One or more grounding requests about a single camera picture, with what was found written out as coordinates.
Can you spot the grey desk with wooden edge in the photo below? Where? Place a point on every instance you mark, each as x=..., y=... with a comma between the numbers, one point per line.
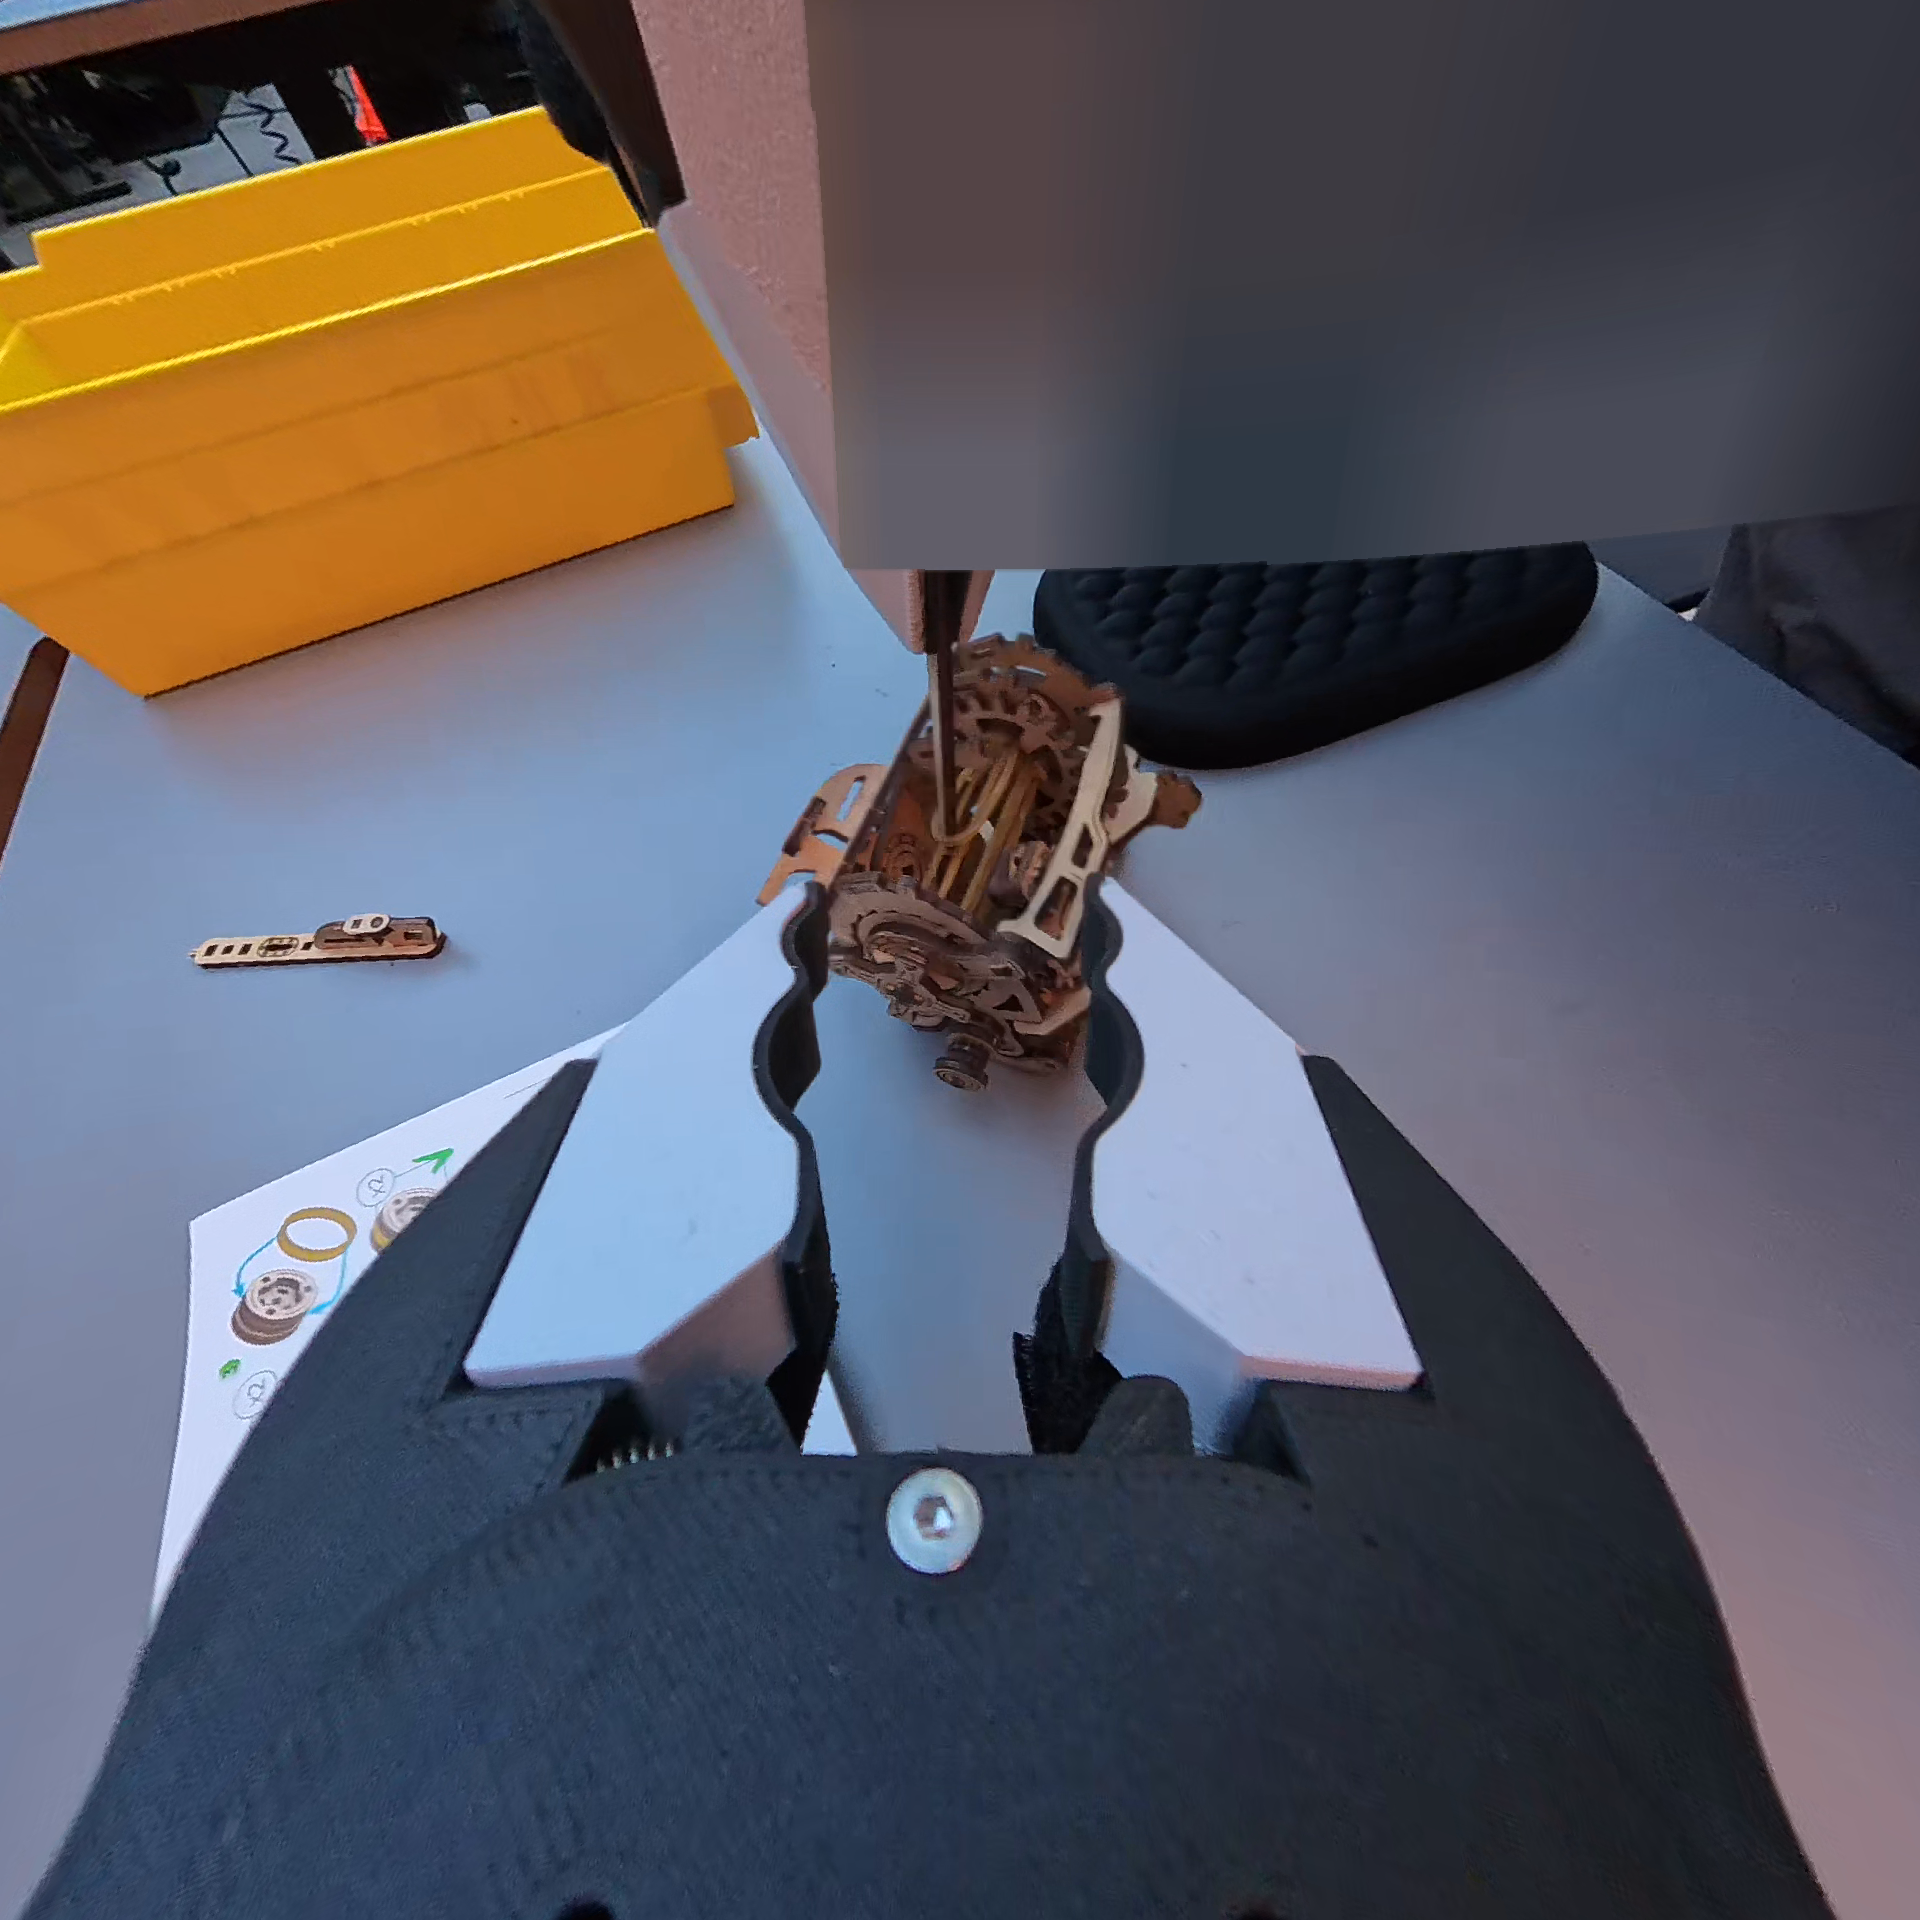
x=182, y=37

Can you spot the wooden gear model vehicle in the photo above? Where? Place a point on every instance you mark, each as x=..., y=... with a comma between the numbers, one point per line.
x=930, y=961

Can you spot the model assembly instruction booklet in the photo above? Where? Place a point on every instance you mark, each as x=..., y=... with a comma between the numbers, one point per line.
x=240, y=1395

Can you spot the perforated wooden strip part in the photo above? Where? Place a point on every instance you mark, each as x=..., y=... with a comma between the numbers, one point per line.
x=345, y=940

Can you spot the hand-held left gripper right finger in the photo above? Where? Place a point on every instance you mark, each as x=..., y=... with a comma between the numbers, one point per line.
x=1244, y=1200

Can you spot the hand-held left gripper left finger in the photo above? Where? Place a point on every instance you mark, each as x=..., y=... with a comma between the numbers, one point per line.
x=661, y=1200

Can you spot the black quilted armrest pad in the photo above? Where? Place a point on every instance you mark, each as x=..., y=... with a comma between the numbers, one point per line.
x=1277, y=660

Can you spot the yellow plastic storage bin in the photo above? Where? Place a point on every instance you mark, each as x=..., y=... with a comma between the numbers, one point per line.
x=301, y=451

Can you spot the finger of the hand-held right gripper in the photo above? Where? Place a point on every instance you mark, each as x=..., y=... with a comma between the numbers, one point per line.
x=734, y=224
x=972, y=600

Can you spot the thin wooden stick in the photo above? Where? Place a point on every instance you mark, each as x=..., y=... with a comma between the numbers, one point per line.
x=936, y=721

